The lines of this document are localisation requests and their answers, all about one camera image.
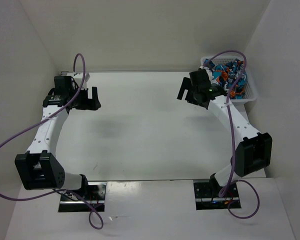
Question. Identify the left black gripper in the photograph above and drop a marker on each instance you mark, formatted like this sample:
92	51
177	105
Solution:
92	104

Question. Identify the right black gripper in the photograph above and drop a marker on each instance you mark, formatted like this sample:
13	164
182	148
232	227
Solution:
185	85

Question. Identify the colourful patterned shorts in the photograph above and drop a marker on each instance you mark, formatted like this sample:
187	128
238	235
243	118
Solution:
226	74

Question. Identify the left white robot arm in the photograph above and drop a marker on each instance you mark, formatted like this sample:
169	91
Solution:
38	167

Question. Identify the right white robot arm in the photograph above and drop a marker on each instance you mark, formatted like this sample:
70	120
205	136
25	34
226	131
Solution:
252	149

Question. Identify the white plastic basket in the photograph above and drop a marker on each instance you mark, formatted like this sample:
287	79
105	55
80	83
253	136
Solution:
250	89

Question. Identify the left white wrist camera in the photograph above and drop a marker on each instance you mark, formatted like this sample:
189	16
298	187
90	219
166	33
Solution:
77	76

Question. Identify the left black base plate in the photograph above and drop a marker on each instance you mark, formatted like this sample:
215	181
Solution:
95	196

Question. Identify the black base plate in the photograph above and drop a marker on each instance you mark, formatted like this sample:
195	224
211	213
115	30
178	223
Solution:
206	199
95	196

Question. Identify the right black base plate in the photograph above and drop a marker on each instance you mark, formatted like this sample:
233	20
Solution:
206	199

